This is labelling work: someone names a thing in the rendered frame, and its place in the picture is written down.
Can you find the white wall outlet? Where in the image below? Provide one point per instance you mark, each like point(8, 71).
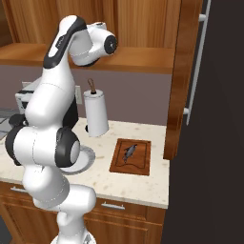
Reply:
point(78, 94)

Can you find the brown wooden cutting board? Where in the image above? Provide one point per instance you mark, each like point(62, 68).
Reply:
point(139, 158)

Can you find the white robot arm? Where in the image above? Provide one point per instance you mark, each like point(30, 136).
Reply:
point(47, 108)

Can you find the grey fish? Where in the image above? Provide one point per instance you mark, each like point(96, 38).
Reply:
point(128, 152)

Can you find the wooden base cabinet door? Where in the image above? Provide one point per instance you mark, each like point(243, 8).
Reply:
point(117, 232)
point(28, 222)

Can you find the grey round plate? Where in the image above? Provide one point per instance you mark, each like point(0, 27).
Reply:
point(85, 158)

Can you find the wooden wall cabinet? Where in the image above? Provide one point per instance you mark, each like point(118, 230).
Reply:
point(139, 28)

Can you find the wooden tall side panel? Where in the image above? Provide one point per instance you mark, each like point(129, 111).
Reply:
point(178, 95)

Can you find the white toaster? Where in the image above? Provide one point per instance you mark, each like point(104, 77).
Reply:
point(23, 97)

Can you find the dark fridge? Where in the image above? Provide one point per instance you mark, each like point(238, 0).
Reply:
point(216, 143)

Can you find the brown paper towel holder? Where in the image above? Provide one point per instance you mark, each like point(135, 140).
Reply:
point(91, 85)

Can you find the white paper towel roll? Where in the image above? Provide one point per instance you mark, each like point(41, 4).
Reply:
point(95, 111)

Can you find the grey hob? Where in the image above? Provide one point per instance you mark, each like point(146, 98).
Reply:
point(4, 122)

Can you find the wooden drawer front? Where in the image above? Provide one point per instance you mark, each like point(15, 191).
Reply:
point(133, 210)
point(9, 194)

